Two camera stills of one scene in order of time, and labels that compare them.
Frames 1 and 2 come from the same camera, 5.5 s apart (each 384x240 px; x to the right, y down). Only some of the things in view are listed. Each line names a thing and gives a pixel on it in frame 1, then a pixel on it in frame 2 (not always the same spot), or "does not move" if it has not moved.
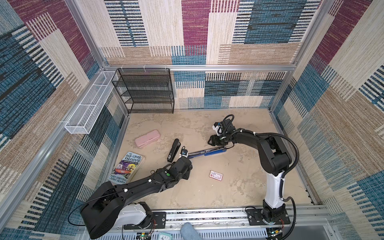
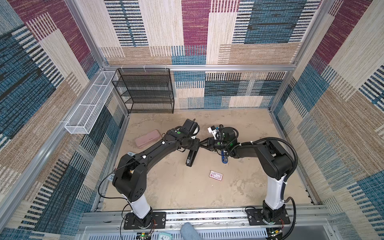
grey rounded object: (187, 232) does not move
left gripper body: (186, 175) -> (192, 144)
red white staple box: (216, 175) does not move
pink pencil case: (147, 138) does not move
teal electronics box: (165, 236) does not move
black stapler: (175, 149) -> (192, 155)
